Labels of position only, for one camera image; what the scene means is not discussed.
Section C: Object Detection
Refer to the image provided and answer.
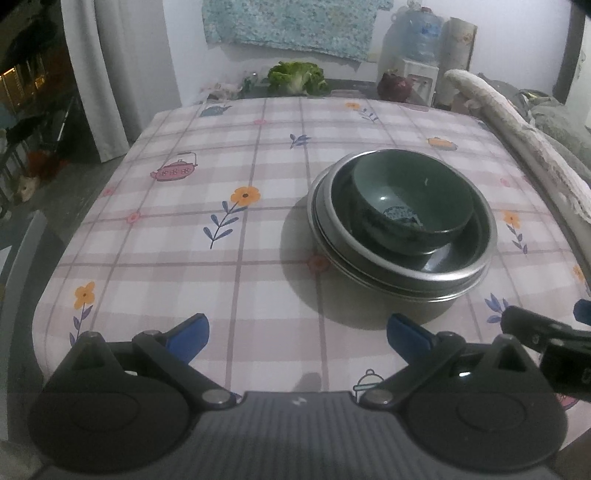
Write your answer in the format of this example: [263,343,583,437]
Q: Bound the blue water jug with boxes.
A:
[402,7,443,65]

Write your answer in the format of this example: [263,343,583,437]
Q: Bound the blue patterned wall cloth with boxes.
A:
[201,0,394,62]

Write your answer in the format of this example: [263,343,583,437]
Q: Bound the green lettuce head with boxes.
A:
[267,61,329,96]

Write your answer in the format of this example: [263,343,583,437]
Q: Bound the medium steel bowl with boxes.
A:
[310,149,499,292]

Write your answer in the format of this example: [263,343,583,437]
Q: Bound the rolled beige mat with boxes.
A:
[435,17,478,107]

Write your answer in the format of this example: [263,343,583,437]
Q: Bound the white rolled towel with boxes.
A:
[444,68,591,232]

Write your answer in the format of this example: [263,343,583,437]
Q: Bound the white curtain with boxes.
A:
[60,0,181,162]

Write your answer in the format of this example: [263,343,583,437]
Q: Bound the white water dispenser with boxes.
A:
[393,57,439,106]

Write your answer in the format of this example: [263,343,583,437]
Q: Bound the large steel bowl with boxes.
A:
[307,168,497,303]

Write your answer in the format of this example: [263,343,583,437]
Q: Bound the small steel bowl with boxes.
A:
[329,148,492,278]

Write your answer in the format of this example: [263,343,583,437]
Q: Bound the green ceramic bowl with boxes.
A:
[351,149,474,256]

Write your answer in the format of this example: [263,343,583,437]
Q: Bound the plaid patterned tablecloth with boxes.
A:
[32,98,590,392]

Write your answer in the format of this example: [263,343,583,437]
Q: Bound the red cabbage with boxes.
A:
[377,71,413,103]

